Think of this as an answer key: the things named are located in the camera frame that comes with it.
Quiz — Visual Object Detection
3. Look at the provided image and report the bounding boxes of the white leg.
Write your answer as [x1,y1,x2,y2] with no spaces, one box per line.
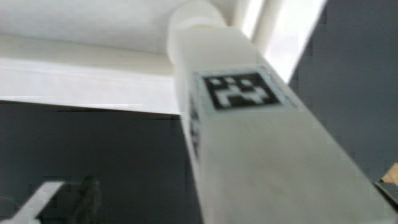
[167,0,398,224]

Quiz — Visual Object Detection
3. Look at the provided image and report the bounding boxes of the white desk top tray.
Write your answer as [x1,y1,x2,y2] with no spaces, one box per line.
[0,0,329,116]

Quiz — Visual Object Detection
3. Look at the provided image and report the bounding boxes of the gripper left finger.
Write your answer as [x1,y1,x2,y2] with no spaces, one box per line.
[0,176,103,224]

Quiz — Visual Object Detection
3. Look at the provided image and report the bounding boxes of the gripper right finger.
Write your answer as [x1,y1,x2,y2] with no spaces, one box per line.
[373,162,398,201]

